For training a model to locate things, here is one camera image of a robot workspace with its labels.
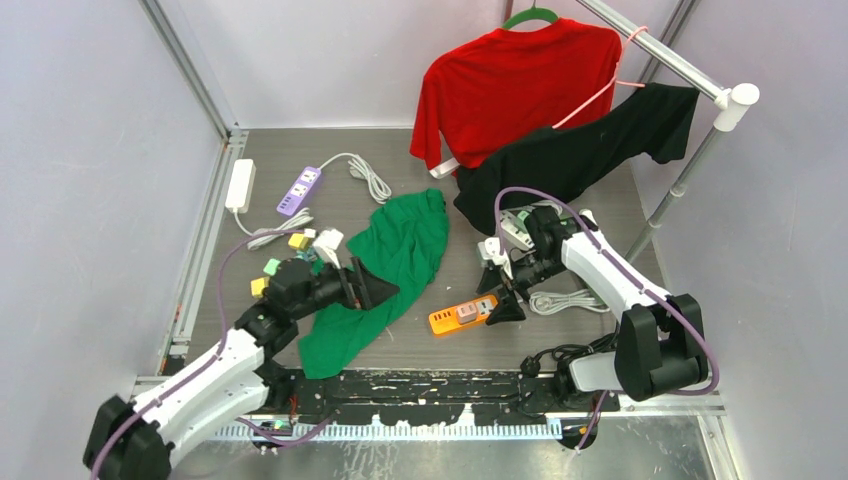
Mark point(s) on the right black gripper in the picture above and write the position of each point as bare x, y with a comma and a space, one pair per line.
507, 309

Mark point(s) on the pink plug adapter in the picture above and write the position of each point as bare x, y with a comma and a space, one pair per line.
466, 313

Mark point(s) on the yellow plug adapter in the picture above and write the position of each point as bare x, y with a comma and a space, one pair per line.
299, 241
258, 285

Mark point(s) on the aluminium frame rail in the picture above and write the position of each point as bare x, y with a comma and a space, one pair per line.
171, 23

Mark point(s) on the green t-shirt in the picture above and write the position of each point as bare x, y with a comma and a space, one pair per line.
404, 244

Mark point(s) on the orange power strip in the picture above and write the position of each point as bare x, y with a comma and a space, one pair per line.
444, 322

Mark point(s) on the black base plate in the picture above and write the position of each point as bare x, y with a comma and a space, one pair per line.
422, 398

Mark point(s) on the black t-shirt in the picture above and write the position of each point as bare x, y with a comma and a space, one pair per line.
654, 120

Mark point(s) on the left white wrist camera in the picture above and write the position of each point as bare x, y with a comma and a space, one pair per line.
325, 246

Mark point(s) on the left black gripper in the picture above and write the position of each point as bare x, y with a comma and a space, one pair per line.
359, 287

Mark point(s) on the purple power strip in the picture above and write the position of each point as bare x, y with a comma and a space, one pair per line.
298, 194

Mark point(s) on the green clothes hanger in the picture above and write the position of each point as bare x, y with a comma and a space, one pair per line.
530, 14

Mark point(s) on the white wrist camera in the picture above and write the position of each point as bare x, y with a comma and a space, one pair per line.
491, 251
325, 246

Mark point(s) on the light green plug adapter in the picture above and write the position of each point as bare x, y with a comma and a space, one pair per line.
271, 267

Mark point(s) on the red t-shirt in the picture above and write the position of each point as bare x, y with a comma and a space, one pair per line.
498, 88

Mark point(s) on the pink clothes hanger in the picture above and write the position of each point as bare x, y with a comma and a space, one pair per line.
614, 81

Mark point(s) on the white power strip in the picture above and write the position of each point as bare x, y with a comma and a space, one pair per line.
514, 231
240, 186

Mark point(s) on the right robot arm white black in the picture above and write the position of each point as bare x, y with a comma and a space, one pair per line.
658, 346

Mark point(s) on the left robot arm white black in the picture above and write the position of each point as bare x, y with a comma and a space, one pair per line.
148, 436

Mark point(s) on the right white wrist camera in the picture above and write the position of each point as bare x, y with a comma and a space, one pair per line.
491, 251

